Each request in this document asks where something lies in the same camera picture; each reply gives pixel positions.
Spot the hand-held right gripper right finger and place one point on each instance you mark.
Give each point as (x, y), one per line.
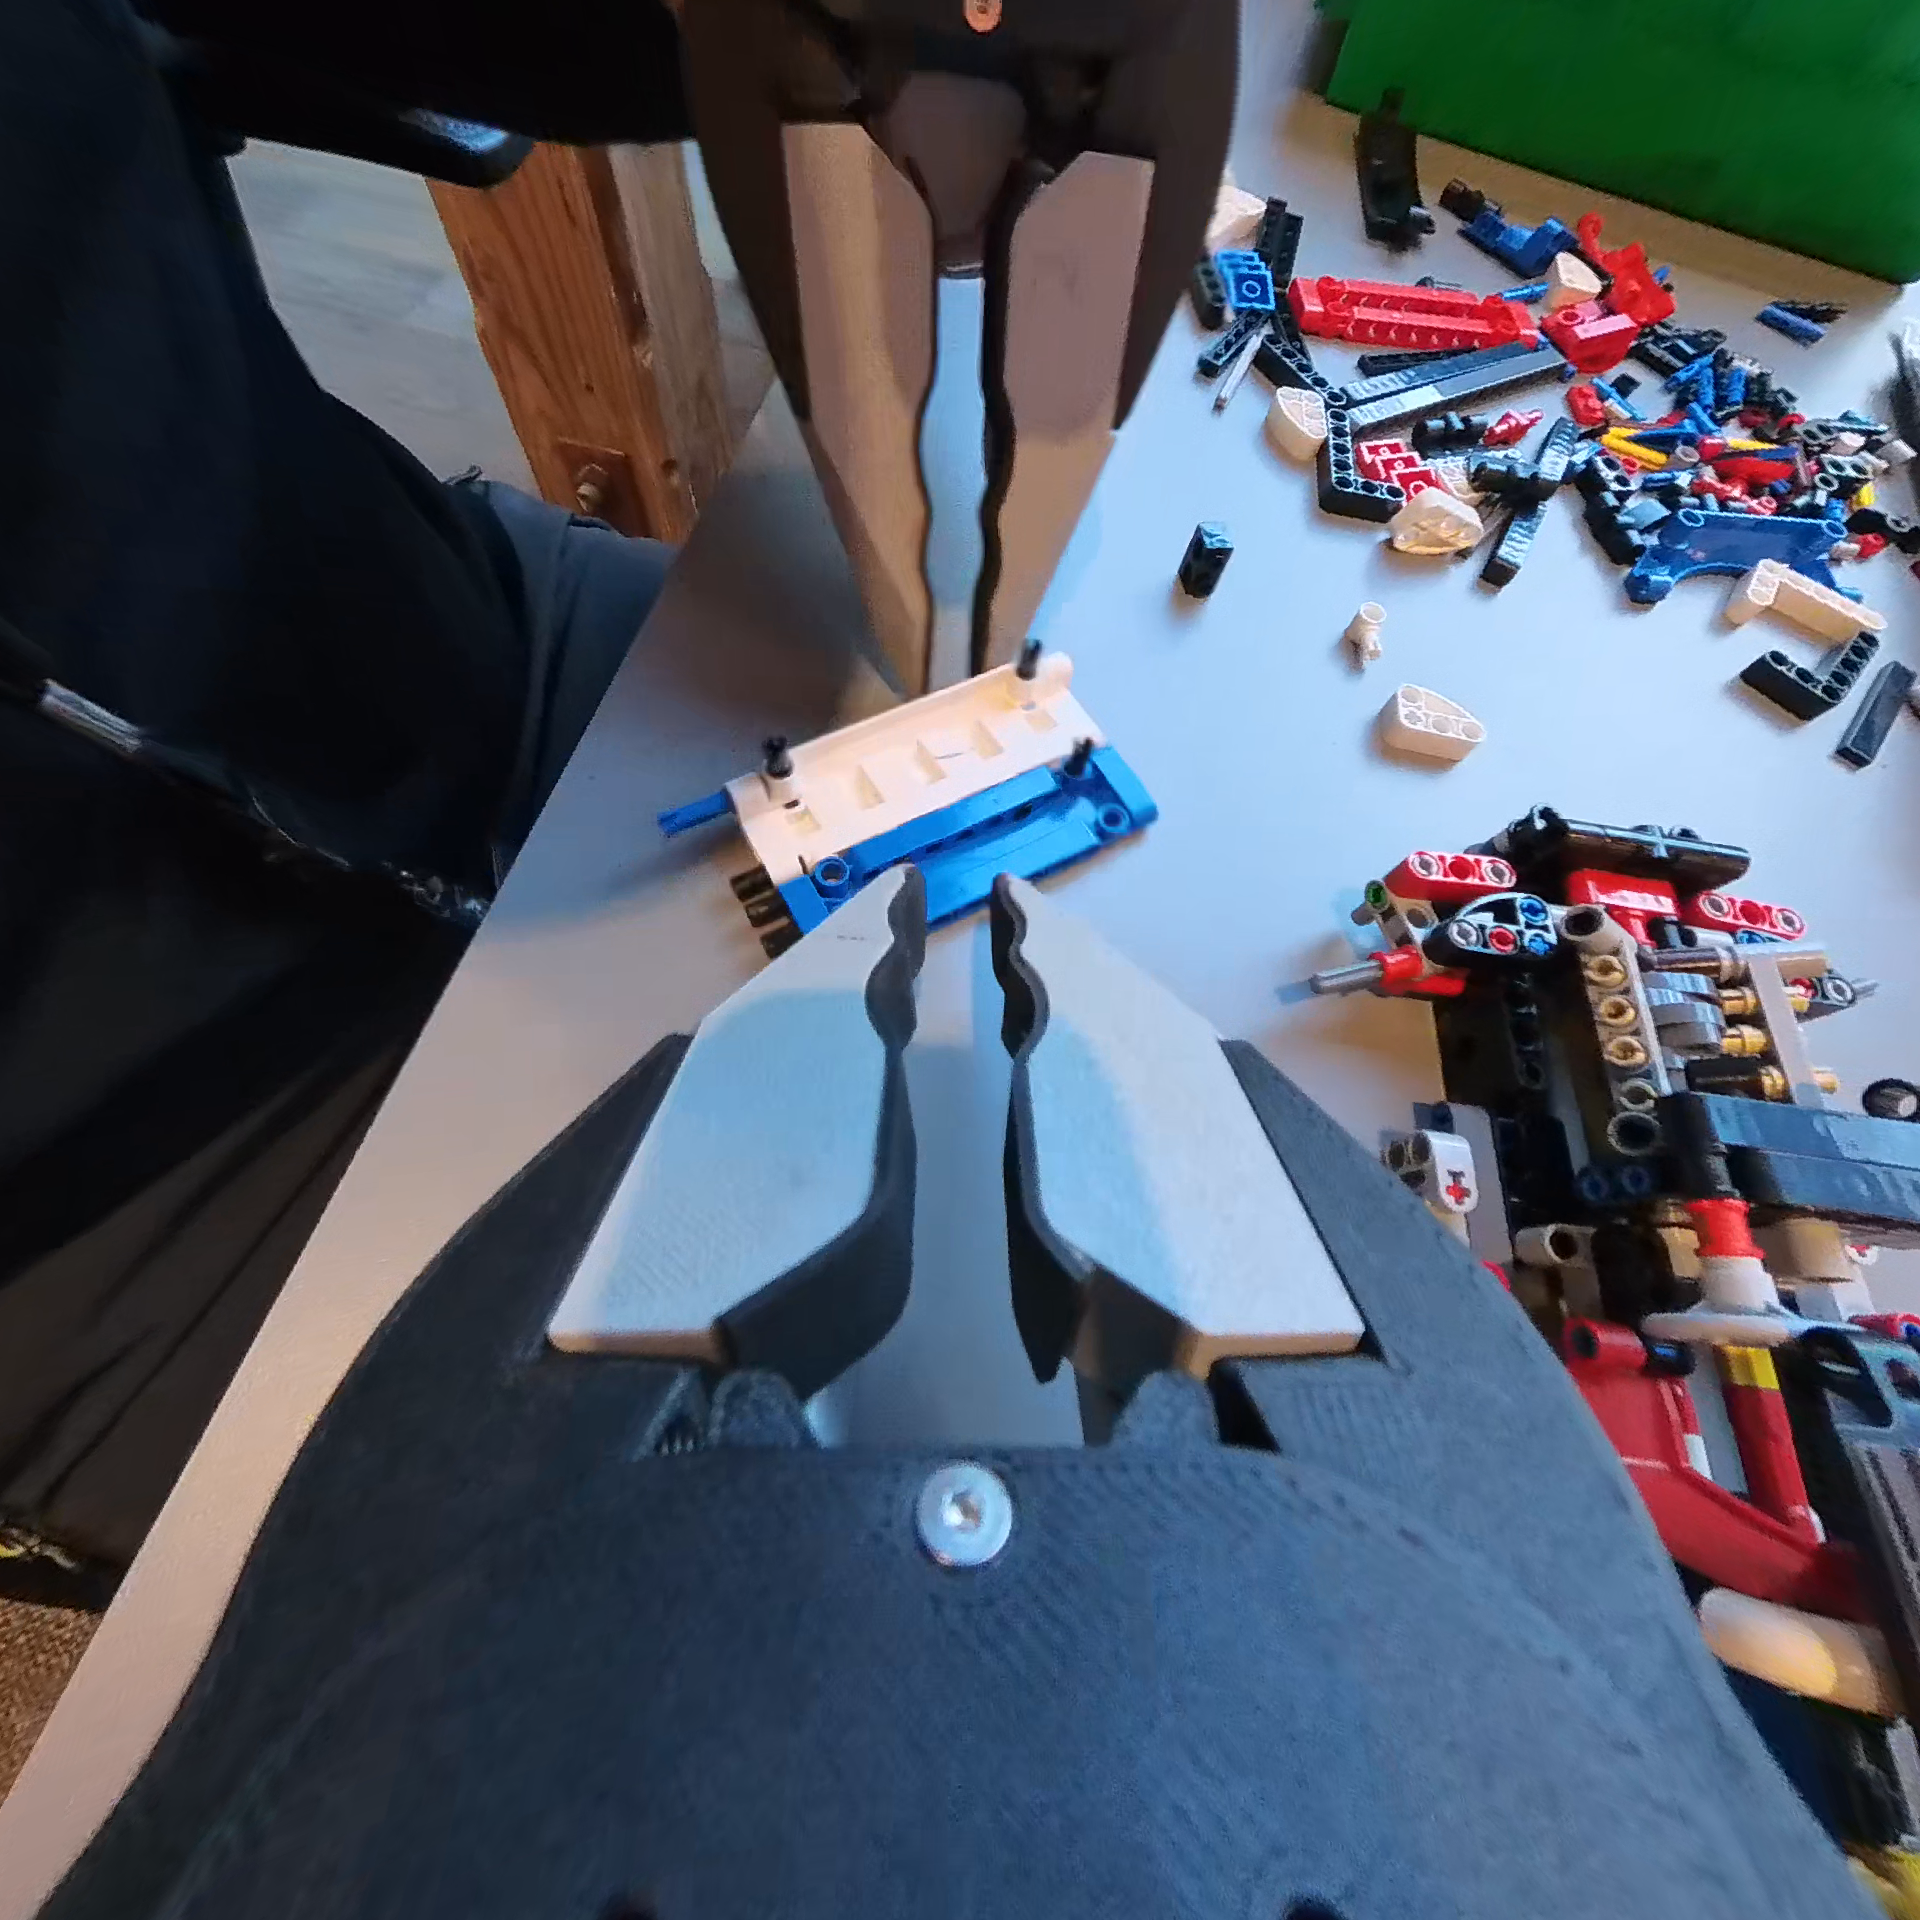
(1170, 1184)

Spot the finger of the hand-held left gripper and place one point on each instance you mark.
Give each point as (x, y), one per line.
(1072, 374)
(862, 374)

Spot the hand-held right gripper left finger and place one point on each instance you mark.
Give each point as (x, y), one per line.
(735, 1184)

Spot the small black and blue brick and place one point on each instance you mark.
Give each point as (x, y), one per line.
(1204, 562)

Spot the pile of toy bricks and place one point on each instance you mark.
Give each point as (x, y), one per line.
(1410, 308)

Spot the blue and white brick panel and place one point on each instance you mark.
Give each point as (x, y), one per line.
(901, 764)

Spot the white toy brick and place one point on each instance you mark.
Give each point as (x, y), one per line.
(1429, 722)

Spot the wooden desk leg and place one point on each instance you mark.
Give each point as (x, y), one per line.
(570, 331)

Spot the grey desk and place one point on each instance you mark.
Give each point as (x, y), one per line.
(1231, 841)

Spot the black office chair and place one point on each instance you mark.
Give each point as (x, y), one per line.
(450, 151)

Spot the small white pin piece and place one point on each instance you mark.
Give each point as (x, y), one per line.
(1365, 630)

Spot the toy brick car chassis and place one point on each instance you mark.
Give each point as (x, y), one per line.
(1620, 1051)

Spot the green plastic bin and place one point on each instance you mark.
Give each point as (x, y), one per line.
(1620, 105)

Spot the person's dark clothing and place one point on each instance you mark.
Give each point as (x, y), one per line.
(180, 600)

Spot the white angled beam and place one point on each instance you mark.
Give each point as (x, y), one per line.
(1801, 600)

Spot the black angled beam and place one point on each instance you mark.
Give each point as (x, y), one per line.
(1801, 693)

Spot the blue arched frame piece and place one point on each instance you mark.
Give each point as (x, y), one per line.
(1725, 549)

